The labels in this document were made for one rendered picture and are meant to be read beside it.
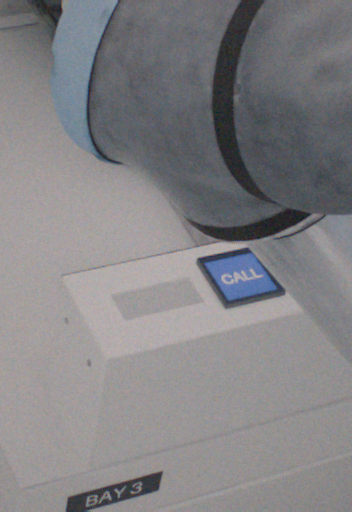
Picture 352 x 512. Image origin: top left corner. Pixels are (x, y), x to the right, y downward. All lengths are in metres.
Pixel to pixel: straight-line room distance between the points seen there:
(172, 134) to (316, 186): 0.08
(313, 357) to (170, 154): 0.54
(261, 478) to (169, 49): 0.72
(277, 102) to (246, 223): 0.13
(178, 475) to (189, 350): 0.17
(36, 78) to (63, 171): 0.16
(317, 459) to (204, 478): 0.13
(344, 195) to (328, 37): 0.07
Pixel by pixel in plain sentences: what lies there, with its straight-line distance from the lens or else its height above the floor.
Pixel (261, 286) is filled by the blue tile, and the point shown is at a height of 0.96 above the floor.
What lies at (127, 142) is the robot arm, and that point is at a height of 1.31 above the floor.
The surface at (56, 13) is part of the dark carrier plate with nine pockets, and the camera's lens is 1.48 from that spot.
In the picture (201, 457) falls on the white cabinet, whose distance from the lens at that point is 1.18.
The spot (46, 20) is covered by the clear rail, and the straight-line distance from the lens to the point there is 1.46.
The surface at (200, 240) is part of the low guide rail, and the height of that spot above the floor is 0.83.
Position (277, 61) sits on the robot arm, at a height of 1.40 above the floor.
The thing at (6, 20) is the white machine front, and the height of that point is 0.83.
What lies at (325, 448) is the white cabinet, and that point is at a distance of 1.28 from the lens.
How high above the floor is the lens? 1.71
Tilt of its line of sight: 42 degrees down
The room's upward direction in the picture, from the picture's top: 12 degrees clockwise
